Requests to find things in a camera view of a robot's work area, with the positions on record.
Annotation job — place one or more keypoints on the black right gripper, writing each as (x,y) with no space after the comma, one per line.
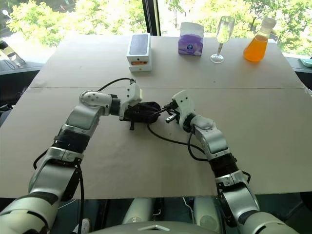
(173,112)

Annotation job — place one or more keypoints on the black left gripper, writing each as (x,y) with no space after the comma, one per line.
(129,113)

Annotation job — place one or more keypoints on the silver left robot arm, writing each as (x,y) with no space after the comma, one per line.
(83,119)

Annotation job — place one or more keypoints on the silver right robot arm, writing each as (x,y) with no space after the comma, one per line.
(212,139)

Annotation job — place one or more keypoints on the white box with orange print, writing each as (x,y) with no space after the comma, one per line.
(140,69)

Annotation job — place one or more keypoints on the white phone box black lid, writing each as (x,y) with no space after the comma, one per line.
(139,45)

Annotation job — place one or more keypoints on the purple tissue box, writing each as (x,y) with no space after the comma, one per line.
(190,46)

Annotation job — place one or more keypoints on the white rounded robot leg cover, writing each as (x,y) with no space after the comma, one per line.
(137,210)
(207,212)

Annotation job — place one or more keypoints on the clear champagne glass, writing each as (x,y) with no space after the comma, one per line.
(224,29)

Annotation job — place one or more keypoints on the glass flask with orange liquid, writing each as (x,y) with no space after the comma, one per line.
(254,50)

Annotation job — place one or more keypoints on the grey robot torso top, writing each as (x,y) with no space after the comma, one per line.
(156,229)

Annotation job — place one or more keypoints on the white sneaker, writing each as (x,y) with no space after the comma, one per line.
(85,225)

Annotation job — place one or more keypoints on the dark side counter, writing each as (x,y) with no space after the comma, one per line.
(302,74)
(12,70)

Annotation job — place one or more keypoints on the clear water bottle black cap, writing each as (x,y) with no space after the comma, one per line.
(13,57)

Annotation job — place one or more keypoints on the teal object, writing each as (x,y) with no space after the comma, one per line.
(306,62)

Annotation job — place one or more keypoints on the white street lamp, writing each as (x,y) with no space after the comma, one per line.
(5,12)

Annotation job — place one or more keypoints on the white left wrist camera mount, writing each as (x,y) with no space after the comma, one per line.
(132,93)

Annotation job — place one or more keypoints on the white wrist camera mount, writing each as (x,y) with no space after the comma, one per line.
(132,93)
(185,104)

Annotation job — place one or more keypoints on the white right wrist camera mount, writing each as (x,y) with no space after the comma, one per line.
(185,104)

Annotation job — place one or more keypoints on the black window frame pillar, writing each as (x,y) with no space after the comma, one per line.
(151,17)

